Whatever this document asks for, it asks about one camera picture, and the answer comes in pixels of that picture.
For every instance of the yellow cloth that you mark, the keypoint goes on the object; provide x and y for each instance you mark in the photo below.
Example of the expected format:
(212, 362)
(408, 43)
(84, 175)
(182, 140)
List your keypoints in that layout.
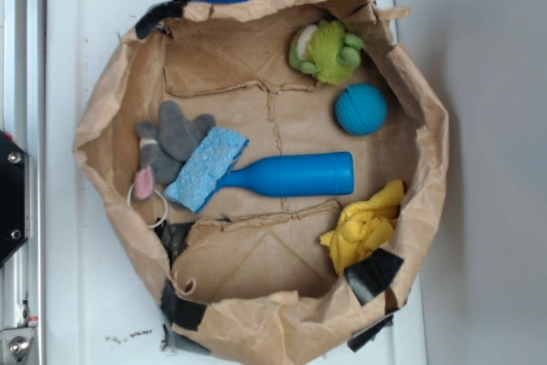
(363, 227)

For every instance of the brown paper bag bin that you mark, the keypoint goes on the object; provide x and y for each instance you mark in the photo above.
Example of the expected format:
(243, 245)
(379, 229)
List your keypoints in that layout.
(254, 284)

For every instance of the blue plastic bottle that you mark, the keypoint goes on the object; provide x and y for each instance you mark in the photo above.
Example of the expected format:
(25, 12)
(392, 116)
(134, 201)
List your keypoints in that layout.
(296, 176)

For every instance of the light blue sponge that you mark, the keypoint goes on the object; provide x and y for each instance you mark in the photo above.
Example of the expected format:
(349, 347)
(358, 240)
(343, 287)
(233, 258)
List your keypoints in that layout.
(214, 158)

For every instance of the blue dimpled ball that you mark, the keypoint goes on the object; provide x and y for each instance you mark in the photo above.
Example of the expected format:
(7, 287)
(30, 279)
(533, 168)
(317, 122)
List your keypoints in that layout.
(361, 109)

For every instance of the grey plush mouse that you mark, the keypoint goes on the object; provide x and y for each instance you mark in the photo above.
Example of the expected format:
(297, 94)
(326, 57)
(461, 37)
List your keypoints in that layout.
(165, 147)

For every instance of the green plush frog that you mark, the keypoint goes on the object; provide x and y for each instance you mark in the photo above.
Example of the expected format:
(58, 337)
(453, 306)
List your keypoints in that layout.
(326, 51)

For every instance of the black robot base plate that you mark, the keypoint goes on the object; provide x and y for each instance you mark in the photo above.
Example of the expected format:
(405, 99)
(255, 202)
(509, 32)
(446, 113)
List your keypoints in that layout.
(13, 196)

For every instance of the aluminium frame rail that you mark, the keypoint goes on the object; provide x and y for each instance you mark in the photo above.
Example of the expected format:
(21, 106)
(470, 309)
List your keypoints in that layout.
(22, 116)

